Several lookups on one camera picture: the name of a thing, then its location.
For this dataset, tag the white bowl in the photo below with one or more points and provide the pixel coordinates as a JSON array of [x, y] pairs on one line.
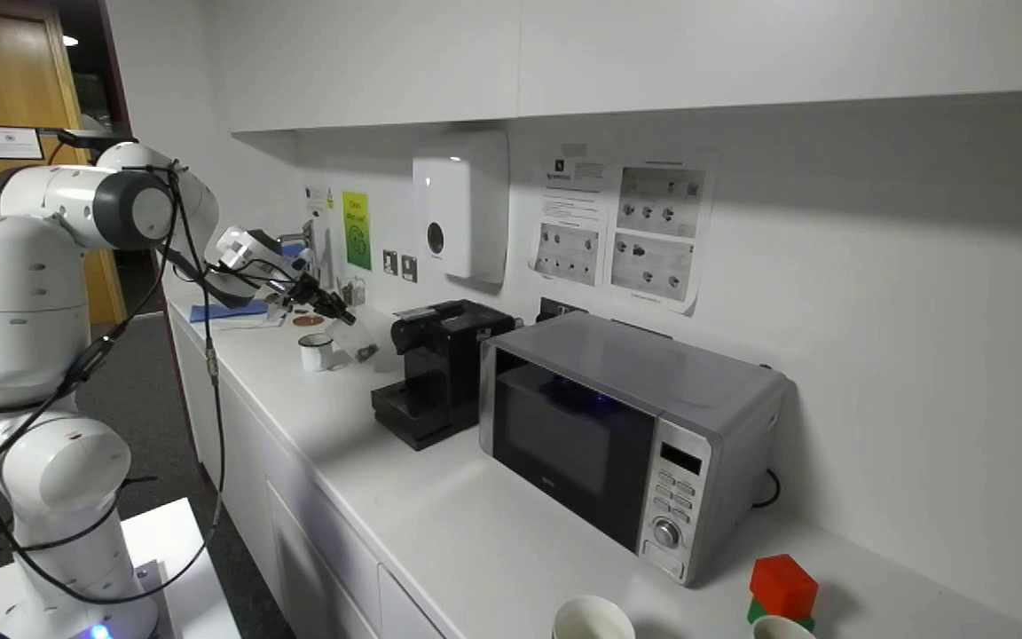
[[592, 618]]

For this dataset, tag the white wall cabinet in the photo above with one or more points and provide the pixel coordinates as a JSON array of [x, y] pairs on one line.
[[656, 48]]

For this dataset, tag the white door sign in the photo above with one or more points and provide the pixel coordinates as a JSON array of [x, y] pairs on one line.
[[8, 144]]

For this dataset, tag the paper sheet with text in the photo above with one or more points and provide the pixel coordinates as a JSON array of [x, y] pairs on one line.
[[574, 189]]

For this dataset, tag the white base cabinet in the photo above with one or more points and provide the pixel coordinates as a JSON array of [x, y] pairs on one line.
[[264, 498]]

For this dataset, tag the white wall socket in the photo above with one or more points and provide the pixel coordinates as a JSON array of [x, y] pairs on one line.
[[316, 201]]

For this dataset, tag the black coffee maker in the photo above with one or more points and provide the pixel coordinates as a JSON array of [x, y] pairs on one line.
[[452, 356]]

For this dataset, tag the blue flat item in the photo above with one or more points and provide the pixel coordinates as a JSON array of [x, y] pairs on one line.
[[232, 312]]

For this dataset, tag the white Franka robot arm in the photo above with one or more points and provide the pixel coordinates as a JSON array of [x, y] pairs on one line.
[[21, 308]]

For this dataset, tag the green block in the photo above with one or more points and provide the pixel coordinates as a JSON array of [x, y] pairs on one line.
[[758, 610]]

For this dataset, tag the silver microwave oven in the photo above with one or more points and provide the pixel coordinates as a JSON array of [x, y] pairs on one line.
[[605, 367]]

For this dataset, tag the white robot base platform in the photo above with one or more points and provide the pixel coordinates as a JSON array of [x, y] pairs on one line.
[[180, 570]]

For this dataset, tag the green wall poster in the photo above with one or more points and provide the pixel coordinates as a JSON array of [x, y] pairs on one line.
[[357, 233]]

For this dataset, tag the black camera on stand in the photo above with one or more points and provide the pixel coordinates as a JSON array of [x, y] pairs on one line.
[[80, 135]]

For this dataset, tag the brown disc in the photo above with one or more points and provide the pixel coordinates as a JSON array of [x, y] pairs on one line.
[[312, 321]]

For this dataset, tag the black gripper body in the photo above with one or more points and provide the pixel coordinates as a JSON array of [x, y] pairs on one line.
[[289, 285]]

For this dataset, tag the wooden door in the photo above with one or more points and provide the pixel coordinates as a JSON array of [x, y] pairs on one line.
[[15, 57]]

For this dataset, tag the white paper towel dispenser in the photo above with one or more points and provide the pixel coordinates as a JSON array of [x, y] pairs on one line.
[[452, 201]]

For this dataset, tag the white mug with dark rim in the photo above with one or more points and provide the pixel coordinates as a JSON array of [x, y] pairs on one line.
[[316, 352]]

